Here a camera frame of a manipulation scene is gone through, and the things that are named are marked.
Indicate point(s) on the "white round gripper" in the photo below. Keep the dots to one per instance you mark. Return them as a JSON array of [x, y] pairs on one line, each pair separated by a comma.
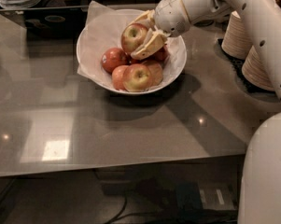
[[170, 16]]

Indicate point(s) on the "yellow-red apple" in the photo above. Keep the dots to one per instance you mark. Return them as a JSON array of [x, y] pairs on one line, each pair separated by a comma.
[[133, 36], [136, 78]]

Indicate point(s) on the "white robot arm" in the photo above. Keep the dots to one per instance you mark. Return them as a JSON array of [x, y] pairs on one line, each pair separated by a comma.
[[260, 196]]

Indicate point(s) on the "back right red apple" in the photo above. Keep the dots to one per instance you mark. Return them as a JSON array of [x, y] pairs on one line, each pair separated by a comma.
[[161, 54]]

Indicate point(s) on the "right middle pink apple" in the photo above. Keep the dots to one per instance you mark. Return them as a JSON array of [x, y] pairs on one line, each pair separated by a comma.
[[156, 70]]

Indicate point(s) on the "pink apple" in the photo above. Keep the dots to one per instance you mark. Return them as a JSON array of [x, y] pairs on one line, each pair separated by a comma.
[[117, 76], [156, 70]]

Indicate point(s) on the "white paper bowl liner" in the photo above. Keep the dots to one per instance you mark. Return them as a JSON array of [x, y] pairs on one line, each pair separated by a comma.
[[102, 28]]

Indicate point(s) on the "left red apple with sticker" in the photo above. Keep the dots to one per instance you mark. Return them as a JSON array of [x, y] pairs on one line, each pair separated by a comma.
[[112, 58]]

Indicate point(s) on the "white ceramic bowl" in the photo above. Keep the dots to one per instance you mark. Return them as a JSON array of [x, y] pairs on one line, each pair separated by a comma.
[[177, 62]]

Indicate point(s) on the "front left pink apple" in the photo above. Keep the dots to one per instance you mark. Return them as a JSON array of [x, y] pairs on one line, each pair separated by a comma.
[[117, 76]]

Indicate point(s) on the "back stack paper bowls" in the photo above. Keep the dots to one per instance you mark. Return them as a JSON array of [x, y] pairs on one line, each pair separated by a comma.
[[236, 42]]

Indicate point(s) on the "stack paper bowls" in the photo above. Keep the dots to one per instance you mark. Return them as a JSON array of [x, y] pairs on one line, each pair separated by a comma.
[[236, 42], [254, 71]]

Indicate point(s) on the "black rubber mat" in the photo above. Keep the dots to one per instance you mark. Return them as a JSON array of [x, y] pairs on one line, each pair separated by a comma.
[[237, 65]]

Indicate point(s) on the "front stack paper bowls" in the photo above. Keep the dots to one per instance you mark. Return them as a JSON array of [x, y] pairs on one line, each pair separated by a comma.
[[254, 71]]

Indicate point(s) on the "dark box under table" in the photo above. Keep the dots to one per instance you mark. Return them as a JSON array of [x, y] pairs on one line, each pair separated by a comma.
[[202, 196]]

